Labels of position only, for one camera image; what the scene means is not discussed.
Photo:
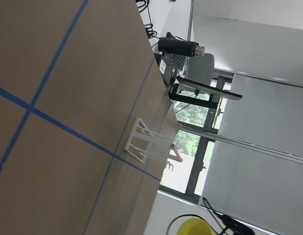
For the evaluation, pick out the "yellow plastic cup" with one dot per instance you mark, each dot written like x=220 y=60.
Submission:
x=195 y=226

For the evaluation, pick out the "black laptop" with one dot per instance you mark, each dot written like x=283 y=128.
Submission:
x=202 y=88

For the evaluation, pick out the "brown paper table mat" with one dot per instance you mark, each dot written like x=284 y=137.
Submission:
x=74 y=76

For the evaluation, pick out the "white wire cup rack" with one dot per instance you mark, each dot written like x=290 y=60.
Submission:
x=143 y=144

